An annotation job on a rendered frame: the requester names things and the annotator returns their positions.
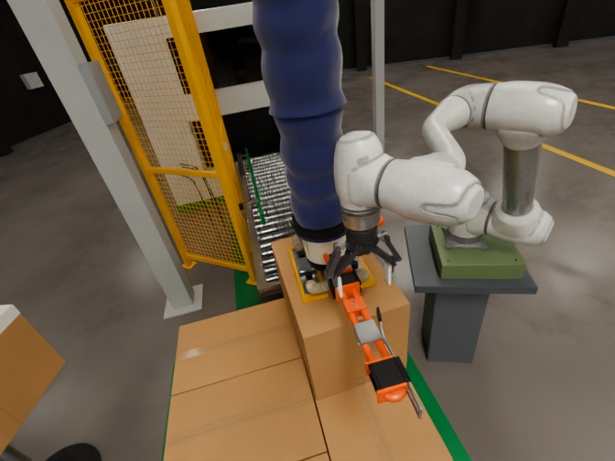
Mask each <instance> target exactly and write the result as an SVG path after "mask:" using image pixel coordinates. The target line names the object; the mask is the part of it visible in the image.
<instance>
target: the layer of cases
mask: <svg viewBox="0 0 615 461"><path fill-rule="evenodd" d="M409 384H410V386H411V388H412V390H413V392H414V393H415V396H416V398H417V399H418V401H419V403H420V405H421V407H422V408H423V411H422V418H421V419H419V418H418V416H417V414H416V412H415V409H414V406H413V404H412V403H411V401H410V399H409V397H408V395H407V394H406V396H405V397H404V398H403V399H402V400H401V401H400V402H383V403H380V404H378V403H377V395H376V392H375V390H374V388H373V386H372V382H371V381H369V382H367V383H364V384H362V385H359V386H357V387H354V388H351V389H349V390H346V391H342V392H340V393H337V394H334V395H331V396H329V397H327V398H324V399H322V400H319V401H317V399H316V395H315V393H314V390H313V387H312V384H311V381H310V378H309V376H308V370H307V367H306V364H305V361H304V359H303V356H302V352H301V349H300V346H299V344H298V341H297V336H296V332H295V330H294V327H293V324H292V321H291V318H290V315H289V313H288V309H287V306H286V301H285V298H281V299H278V300H275V301H271V302H268V303H264V304H260V305H258V306H251V307H248V308H245V309H241V310H238V311H234V312H231V313H228V314H224V315H220V316H215V317H211V318H208V319H204V320H201V321H198V322H194V323H190V324H187V325H184V326H180V327H179V332H178V347H177V355H176V362H175V370H174V378H173V385H172V393H171V396H172V397H171V401H170V408H169V417H168V424H167V439H166V446H165V453H164V461H454V460H453V458H452V456H451V455H450V453H449V451H448V449H447V447H446V446H445V444H444V442H443V440H442V438H441V436H440V435H439V433H438V431H437V428H436V427H435V426H434V424H433V422H432V420H431V418H430V416H429V415H428V413H427V411H426V408H425V406H424V405H423V403H422V402H421V400H420V398H419V396H418V395H417V393H416V391H415V388H414V386H413V385H412V383H411V381H410V382H409Z"/></svg>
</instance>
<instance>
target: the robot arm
mask: <svg viewBox="0 0 615 461"><path fill-rule="evenodd" d="M576 109H577V95H576V94H575V93H574V92H573V91H572V90H570V89H569V88H567V87H564V86H561V85H558V84H555V83H551V82H543V81H528V80H515V81H506V82H490V83H481V84H469V85H466V86H463V87H461V88H459V89H457V90H455V91H453V92H451V93H450V94H449V95H448V96H447V97H446V98H445V99H444V100H442V101H441V102H440V103H439V105H438V106H437V108H436V109H435V110H434V111H433V112H432V113H430V114H429V115H428V117H427V118H426V120H425V121H424V123H423V126H422V136H423V139H424V141H425V143H426V145H427V146H428V148H429V150H430V151H431V153H432V154H429V155H421V156H415V157H412V158H411V159H408V160H405V159H397V158H393V157H391V156H389V155H387V154H386V153H384V152H383V146H382V144H381V142H380V140H379V139H378V137H377V136H376V134H375V133H374V132H372V131H353V132H349V133H346V134H345V135H343V136H342V137H341V138H340V139H339V140H338V141H337V143H336V147H335V153H334V181H335V188H336V192H337V195H338V197H339V199H340V213H341V221H342V223H343V225H344V226H345V231H346V241H345V243H340V244H338V243H337V242H334V244H333V252H332V254H331V256H330V258H329V262H328V264H327V266H326V269H325V271H324V274H325V275H326V278H327V279H330V278H332V283H333V285H334V287H337V291H338V294H339V296H340V298H342V297H343V295H342V286H341V278H340V275H341V273H342V272H343V271H344V270H345V268H346V267H347V266H348V264H349V263H350V262H351V261H353V260H354V259H355V257H356V256H358V257H360V256H363V255H367V254H370V252H373V253H375V254H377V255H379V256H380V257H381V258H383V259H384V280H385V281H386V283H387V284H388V285H391V273H393V272H394V267H395V266H396V263H395V262H397V261H398V262H400V261H402V258H401V256H400V255H399V253H398V252H397V250H396V249H395V248H394V246H393V245H392V244H391V239H390V236H389V234H388V233H387V232H386V231H385V230H383V231H382V234H379V235H377V225H378V224H379V222H380V208H382V209H387V210H390V211H391V212H392V213H394V214H396V215H399V216H402V217H405V218H408V219H410V220H416V221H420V222H424V223H428V224H433V225H440V226H442V231H444V236H445V242H446V244H445V248H446V249H447V250H451V249H469V250H482V251H487V250H488V245H487V244H486V243H485V241H484V238H483V235H482V234H486V235H490V236H492V237H494V238H497V239H500V240H503V241H508V242H512V243H517V244H521V245H538V244H541V243H544V242H546V240H547V238H548V236H549V234H550V232H551V230H552V228H553V226H554V221H553V218H552V217H551V216H550V215H549V214H548V213H547V212H546V211H544V210H542V209H541V207H540V205H539V203H538V201H537V200H536V199H534V192H535V185H536V179H537V173H538V169H539V163H540V156H541V150H542V143H543V142H544V141H545V140H546V139H547V137H548V136H553V135H556V134H560V133H562V132H564V131H565V130H566V129H567V127H568V126H569V125H570V124H571V123H572V121H573V119H574V116H575V113H576ZM462 127H464V128H472V129H481V130H490V131H494V133H495V134H496V135H497V137H498V138H499V140H500V142H501V143H502V144H503V170H502V199H501V200H500V201H497V200H495V199H494V198H492V197H490V193H489V192H488V191H487V190H486V189H485V188H483V187H482V184H481V183H480V181H479V180H478V179H477V178H476V177H474V176H473V175H472V174H471V173H470V172H469V171H467V170H465V166H466V157H465V155H464V153H463V151H462V149H461V148H460V146H459V144H458V143H457V141H456V140H455V139H454V137H453V136H452V134H451V133H450V132H452V131H456V130H458V129H460V128H462ZM379 240H381V241H382V242H385V244H386V245H387V247H388V248H389V250H390V251H391V252H392V254H393V256H390V255H389V254H388V253H386V252H384V251H383V250H382V249H380V248H379V247H378V246H376V245H377V243H378V242H379ZM344 249H346V251H345V253H344V255H343V256H342V257H341V258H340V255H341V254H342V253H343V250H344Z"/></svg>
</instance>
